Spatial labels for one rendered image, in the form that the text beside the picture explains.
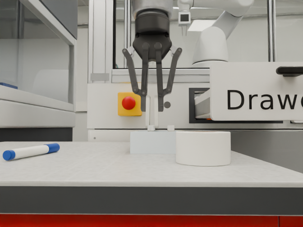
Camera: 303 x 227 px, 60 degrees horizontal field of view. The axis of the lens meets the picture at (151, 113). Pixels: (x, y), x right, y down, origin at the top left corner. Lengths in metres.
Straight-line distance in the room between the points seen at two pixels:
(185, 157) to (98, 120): 0.56
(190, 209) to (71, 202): 0.10
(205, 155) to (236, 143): 0.55
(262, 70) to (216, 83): 0.09
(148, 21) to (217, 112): 0.23
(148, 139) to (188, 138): 0.14
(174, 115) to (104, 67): 0.27
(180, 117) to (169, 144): 0.39
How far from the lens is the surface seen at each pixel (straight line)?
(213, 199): 0.24
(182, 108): 0.83
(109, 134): 0.84
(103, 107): 0.85
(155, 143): 0.45
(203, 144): 0.32
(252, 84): 0.53
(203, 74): 0.86
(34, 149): 0.45
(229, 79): 0.52
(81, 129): 4.40
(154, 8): 0.57
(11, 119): 1.13
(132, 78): 0.56
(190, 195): 0.24
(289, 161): 0.93
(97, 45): 0.89
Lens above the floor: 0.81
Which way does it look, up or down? 3 degrees up
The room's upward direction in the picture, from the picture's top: straight up
